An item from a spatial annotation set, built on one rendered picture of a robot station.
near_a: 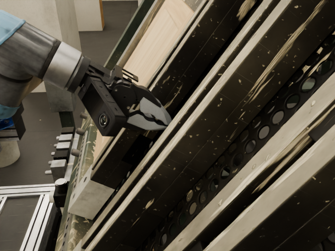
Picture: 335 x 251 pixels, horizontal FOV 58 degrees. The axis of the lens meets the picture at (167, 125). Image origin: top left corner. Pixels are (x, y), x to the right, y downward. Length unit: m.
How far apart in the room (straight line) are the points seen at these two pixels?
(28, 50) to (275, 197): 0.43
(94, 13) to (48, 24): 2.71
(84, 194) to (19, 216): 1.16
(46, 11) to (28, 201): 2.08
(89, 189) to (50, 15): 2.82
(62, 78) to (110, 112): 0.11
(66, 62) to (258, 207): 0.39
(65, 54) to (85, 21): 5.65
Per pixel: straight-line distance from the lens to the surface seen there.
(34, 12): 3.50
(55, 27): 3.48
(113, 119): 0.48
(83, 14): 6.16
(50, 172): 1.31
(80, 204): 0.82
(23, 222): 1.89
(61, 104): 1.64
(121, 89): 0.55
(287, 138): 0.27
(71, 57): 0.54
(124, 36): 1.54
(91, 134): 1.16
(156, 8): 1.27
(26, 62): 0.54
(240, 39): 0.42
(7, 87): 0.59
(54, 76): 0.54
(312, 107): 0.27
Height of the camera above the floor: 1.53
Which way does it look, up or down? 32 degrees down
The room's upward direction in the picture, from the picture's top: straight up
